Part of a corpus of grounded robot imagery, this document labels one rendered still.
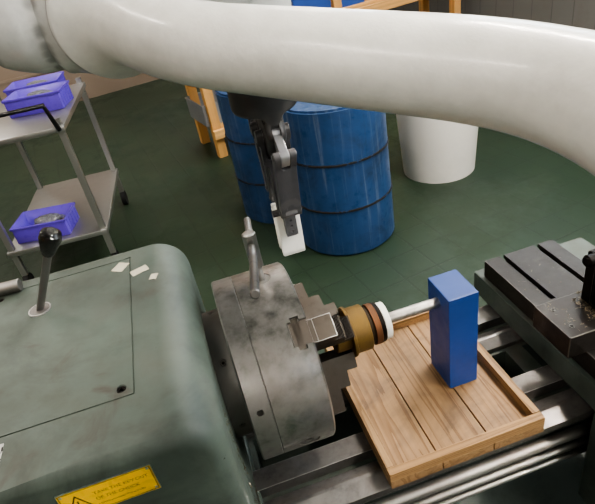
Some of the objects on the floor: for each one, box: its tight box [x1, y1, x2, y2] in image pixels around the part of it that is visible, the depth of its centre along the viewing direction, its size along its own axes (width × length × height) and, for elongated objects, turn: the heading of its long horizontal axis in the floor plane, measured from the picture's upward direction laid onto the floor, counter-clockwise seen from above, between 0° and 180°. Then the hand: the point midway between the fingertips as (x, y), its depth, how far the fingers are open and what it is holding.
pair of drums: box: [215, 90, 395, 256], centre depth 329 cm, size 73×119×88 cm, turn 41°
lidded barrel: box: [396, 114, 478, 184], centre depth 360 cm, size 60×60×73 cm
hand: (288, 227), depth 69 cm, fingers closed
